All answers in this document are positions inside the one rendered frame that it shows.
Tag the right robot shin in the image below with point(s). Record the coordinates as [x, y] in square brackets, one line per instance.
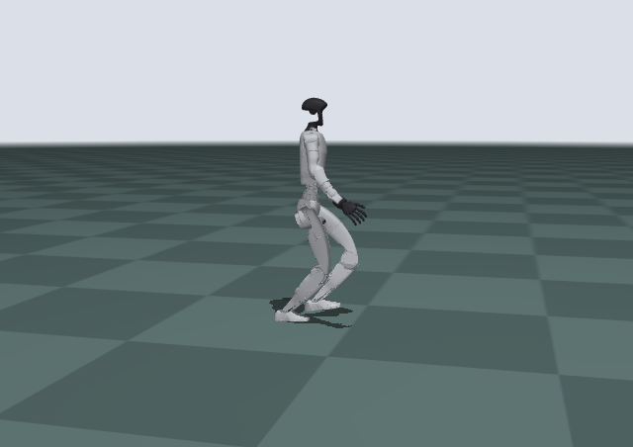
[311, 284]

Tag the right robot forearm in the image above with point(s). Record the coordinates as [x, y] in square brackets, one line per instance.
[322, 182]

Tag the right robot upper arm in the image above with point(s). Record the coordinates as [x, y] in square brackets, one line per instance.
[311, 144]

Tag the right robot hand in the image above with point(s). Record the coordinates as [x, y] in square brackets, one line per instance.
[350, 208]

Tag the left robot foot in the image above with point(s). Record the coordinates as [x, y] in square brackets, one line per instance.
[322, 305]

